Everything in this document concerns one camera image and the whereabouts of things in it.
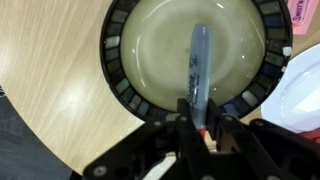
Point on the black rimmed cream bowl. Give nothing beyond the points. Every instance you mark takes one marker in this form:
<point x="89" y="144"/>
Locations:
<point x="157" y="52"/>

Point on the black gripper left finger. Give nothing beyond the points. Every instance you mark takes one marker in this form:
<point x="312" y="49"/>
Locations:
<point x="193" y="146"/>

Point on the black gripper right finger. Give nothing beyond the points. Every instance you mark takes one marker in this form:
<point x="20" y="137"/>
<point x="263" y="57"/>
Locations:
<point x="240" y="154"/>

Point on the red orange cloth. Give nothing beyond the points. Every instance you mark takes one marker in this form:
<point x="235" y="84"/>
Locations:
<point x="312" y="135"/>

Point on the grey marker with red cap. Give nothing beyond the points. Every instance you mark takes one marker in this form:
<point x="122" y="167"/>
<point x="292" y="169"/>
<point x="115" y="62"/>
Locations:
<point x="199" y="75"/>

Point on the pink sweetener packet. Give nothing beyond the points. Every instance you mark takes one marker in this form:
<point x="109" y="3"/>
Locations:
<point x="301" y="13"/>

